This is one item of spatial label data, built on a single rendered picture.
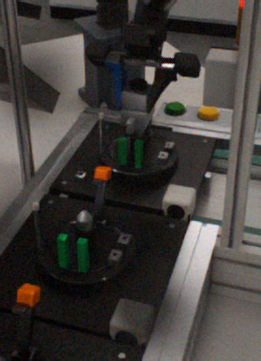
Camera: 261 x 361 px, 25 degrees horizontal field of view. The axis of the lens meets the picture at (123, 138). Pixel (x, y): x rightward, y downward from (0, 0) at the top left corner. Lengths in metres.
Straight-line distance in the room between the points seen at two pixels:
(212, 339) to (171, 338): 0.14
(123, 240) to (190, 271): 0.11
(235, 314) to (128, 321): 0.24
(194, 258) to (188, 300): 0.09
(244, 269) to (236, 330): 0.09
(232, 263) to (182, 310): 0.15
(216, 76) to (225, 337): 0.38
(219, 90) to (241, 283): 0.31
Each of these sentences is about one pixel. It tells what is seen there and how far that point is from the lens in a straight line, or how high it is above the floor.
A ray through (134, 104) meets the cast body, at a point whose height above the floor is 1.10.
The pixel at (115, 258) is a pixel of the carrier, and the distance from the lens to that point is 0.80.
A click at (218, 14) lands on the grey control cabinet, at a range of 4.12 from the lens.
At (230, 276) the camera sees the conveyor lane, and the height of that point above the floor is 0.90.
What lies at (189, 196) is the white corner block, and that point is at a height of 0.99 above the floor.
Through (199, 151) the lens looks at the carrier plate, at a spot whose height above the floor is 0.97.
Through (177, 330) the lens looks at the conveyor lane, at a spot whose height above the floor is 0.96.
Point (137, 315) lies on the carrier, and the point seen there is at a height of 0.99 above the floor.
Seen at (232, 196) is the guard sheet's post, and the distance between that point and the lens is 0.84.
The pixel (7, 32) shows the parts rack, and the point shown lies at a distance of 0.97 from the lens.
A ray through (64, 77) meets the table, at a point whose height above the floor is 0.86.
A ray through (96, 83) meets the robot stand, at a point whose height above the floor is 0.93.
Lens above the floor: 1.55
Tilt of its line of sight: 32 degrees down
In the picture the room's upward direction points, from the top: 1 degrees counter-clockwise
